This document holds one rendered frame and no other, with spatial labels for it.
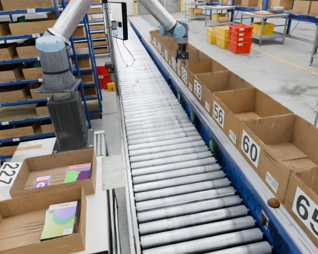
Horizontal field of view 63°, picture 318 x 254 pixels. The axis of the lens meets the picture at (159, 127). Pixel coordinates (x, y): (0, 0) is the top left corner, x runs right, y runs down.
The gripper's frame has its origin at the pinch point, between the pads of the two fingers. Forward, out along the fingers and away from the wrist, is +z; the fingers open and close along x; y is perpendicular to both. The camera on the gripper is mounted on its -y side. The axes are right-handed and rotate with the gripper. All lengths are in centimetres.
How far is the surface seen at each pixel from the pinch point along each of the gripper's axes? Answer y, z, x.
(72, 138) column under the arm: 52, 23, -86
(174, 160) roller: 80, 31, -26
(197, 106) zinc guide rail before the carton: 41.6, 16.2, -0.3
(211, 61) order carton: -19.0, 2.6, 31.7
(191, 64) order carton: -19.1, 3.9, 13.5
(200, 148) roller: 73, 31, -8
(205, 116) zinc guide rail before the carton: 59, 16, 0
